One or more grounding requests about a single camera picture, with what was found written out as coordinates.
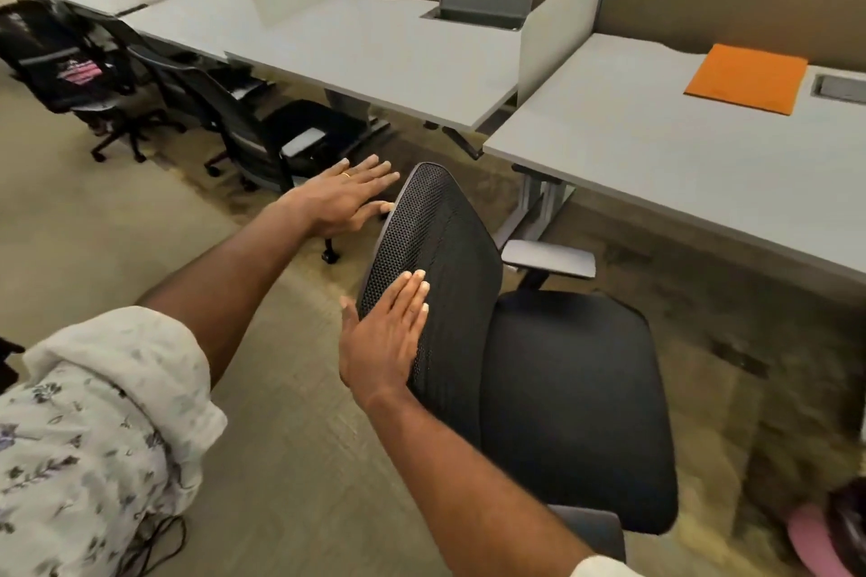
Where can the black office chair grey armrest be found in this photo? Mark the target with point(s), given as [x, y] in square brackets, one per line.
[243, 123]

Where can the person's left middle finger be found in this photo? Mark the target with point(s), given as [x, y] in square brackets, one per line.
[364, 169]

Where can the grey metal desk leg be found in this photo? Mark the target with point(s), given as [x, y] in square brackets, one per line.
[352, 110]
[534, 204]

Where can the pink cap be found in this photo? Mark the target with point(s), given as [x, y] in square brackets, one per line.
[815, 543]

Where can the person's right middle finger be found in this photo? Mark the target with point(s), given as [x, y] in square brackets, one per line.
[410, 296]

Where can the person's right forearm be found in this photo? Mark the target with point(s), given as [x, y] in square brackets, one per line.
[460, 488]

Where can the person's left thumb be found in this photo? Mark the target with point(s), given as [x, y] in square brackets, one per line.
[375, 211]

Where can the white floral shirt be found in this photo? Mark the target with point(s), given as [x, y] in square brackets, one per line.
[88, 448]

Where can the person's left hand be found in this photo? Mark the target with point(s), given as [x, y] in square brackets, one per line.
[325, 199]

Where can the person's right little finger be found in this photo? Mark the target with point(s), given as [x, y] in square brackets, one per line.
[421, 323]

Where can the person's left forearm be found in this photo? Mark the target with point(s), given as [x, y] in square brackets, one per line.
[230, 286]

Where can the orange flat folder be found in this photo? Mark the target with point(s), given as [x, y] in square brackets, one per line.
[747, 78]

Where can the black mesh office chair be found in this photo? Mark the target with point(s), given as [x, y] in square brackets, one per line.
[568, 394]

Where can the person's right hand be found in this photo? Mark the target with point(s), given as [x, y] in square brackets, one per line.
[379, 346]

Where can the black office chair pink print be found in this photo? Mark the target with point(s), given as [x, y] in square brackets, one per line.
[61, 66]

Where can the person's right thumb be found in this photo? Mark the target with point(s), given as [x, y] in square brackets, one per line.
[348, 313]

